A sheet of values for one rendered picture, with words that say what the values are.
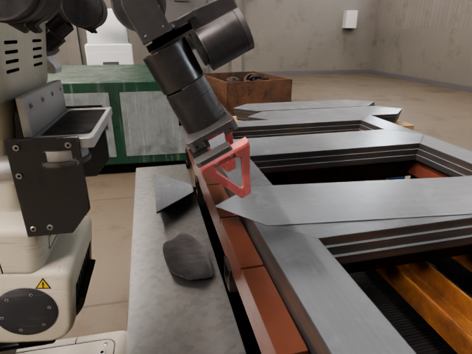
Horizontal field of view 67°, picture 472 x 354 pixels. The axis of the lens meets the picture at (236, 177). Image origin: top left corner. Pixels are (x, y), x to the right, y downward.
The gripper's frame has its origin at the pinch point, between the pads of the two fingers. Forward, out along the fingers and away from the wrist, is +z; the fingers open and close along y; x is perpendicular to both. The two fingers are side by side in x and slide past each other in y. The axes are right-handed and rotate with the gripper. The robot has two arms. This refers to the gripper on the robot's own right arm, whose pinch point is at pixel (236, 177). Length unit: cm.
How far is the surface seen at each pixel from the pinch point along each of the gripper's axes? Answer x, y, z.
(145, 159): 65, 268, 64
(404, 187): -31.8, 18.1, 30.8
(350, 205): -17.2, 12.1, 23.3
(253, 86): -63, 334, 69
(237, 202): 2.3, 17.9, 13.5
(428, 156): -54, 43, 45
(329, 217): -11.5, 8.3, 20.5
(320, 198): -13.2, 16.4, 21.3
